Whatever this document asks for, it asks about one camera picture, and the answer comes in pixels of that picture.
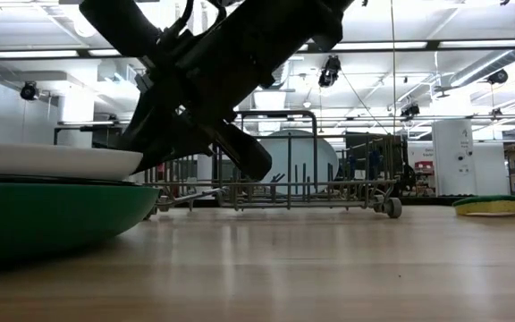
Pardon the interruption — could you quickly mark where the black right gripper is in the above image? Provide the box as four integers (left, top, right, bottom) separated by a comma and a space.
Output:
79, 0, 294, 181

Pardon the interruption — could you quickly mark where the white plate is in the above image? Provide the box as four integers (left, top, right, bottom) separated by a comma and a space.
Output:
0, 140, 145, 182

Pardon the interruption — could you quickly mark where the large green plate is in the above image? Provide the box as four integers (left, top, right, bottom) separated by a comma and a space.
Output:
0, 178, 160, 265

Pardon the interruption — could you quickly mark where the light blue plate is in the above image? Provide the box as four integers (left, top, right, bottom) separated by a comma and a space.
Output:
259, 129, 340, 196

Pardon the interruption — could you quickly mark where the green yellow sponge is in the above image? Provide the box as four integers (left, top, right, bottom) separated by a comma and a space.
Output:
452, 194, 515, 218

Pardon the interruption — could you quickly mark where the thin vertical pole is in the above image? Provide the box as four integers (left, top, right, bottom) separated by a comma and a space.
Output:
389, 0, 396, 135

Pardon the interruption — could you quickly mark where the white pillar cabinet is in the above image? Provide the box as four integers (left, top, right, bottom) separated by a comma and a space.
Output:
431, 118, 478, 198

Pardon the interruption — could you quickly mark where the black ceiling camera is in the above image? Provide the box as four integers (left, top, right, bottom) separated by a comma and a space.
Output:
485, 69, 510, 86
19, 81, 40, 102
317, 55, 342, 89
400, 102, 421, 120

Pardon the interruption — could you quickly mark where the grey wire dish rack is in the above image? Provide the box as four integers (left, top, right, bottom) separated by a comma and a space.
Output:
143, 110, 404, 220

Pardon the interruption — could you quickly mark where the black aluminium table frame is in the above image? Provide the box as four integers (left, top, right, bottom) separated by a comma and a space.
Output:
143, 195, 464, 209

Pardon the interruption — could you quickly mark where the black overhead frame bar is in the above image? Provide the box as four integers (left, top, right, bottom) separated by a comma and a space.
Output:
0, 38, 515, 62

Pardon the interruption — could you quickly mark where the silver ceiling duct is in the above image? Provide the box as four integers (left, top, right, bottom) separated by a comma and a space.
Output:
434, 47, 515, 97

